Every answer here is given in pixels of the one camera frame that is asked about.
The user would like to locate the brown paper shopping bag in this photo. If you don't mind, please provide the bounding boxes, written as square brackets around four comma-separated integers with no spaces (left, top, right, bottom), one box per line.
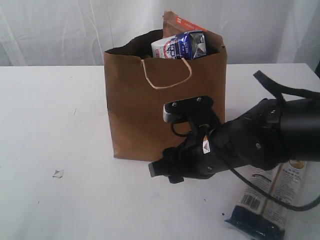
[104,29,227,162]

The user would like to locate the dark blue noodle package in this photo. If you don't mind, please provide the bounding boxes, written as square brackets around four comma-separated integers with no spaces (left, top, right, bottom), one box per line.
[226,160,307,240]

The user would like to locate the small torn paper scrap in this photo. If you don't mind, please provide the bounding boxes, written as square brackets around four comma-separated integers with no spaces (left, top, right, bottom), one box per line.
[52,169,64,179]

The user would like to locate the white curtain backdrop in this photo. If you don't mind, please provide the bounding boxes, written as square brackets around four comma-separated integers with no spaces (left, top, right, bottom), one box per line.
[0,0,320,69]

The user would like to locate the blue white milk carton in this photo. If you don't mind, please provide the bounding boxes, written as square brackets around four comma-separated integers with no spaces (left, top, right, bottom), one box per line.
[151,30,207,60]

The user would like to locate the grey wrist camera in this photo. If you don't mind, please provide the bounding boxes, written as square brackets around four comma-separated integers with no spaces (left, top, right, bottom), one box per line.
[162,95,221,126]

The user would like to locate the brown kraft stand-up pouch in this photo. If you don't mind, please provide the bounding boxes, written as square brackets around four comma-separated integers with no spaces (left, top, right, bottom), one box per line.
[162,10,207,38]

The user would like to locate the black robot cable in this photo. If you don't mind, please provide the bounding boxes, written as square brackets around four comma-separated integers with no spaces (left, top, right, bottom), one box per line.
[229,70,320,212]

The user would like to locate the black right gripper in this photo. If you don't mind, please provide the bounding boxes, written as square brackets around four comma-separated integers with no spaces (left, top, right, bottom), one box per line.
[148,129,235,184]

